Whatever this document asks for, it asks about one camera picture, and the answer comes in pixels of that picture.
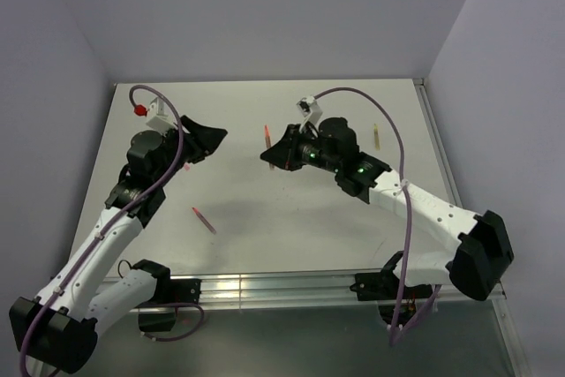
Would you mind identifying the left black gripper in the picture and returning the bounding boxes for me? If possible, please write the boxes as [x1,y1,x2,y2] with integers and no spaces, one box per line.
[154,115,227,186]

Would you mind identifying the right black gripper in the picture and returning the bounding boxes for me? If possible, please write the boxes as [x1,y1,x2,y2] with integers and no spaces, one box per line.
[260,124,340,174]

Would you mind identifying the red pen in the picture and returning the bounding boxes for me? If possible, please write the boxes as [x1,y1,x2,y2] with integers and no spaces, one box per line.
[192,207,216,234]

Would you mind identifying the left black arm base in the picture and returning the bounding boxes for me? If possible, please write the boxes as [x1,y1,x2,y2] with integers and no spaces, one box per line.
[138,278,205,343]

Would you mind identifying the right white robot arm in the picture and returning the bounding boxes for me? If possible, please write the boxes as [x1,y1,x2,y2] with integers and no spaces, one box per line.
[260,117,514,301]

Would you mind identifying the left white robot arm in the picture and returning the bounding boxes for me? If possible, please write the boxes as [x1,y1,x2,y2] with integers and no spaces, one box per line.
[9,116,228,376]

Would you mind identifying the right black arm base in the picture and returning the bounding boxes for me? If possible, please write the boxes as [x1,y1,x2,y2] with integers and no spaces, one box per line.
[350,271,433,326]

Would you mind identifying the yellow pen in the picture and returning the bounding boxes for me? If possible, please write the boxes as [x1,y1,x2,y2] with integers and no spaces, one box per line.
[373,124,380,151]

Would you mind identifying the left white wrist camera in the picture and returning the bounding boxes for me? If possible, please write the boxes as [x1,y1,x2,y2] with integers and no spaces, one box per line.
[146,97,173,134]

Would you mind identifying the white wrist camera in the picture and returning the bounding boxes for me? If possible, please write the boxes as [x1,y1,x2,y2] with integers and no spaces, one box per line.
[297,96,322,132]
[146,97,173,134]

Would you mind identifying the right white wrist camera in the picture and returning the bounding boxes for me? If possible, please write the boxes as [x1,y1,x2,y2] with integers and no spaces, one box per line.
[297,96,322,132]

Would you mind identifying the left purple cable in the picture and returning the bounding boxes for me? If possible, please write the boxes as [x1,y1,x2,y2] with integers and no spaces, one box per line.
[17,84,207,373]

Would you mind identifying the aluminium rail frame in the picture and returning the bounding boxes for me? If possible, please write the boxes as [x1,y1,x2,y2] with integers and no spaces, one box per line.
[39,79,531,377]

